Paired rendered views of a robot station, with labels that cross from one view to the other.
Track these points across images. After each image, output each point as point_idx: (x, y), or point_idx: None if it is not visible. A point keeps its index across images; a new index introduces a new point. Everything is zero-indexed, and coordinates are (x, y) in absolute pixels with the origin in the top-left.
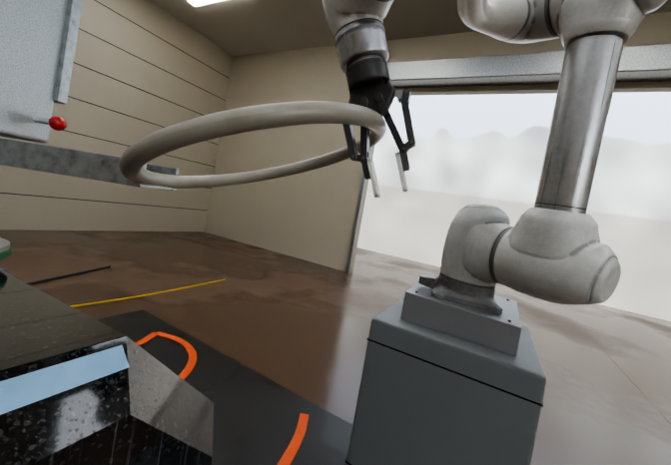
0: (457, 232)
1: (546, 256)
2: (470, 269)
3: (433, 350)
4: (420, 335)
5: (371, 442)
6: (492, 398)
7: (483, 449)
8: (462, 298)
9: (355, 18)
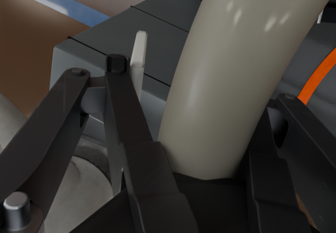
0: (65, 224)
1: None
2: (73, 167)
3: (149, 85)
4: (160, 98)
5: None
6: (107, 49)
7: (128, 35)
8: (98, 145)
9: None
